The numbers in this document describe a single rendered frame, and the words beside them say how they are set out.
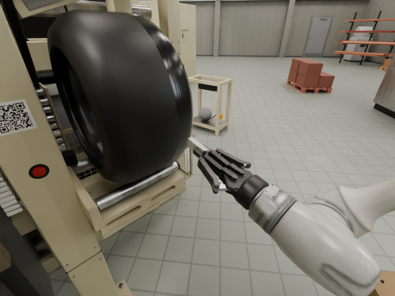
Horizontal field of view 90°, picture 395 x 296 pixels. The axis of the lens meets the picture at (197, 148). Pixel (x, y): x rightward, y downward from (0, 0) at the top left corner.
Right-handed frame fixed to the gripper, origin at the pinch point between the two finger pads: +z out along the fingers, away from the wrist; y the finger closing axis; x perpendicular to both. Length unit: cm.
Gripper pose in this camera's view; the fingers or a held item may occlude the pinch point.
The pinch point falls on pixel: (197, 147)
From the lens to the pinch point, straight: 53.6
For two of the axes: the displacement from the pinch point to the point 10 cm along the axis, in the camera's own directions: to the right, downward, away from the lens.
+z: -6.6, -5.3, 5.4
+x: -1.2, 7.7, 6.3
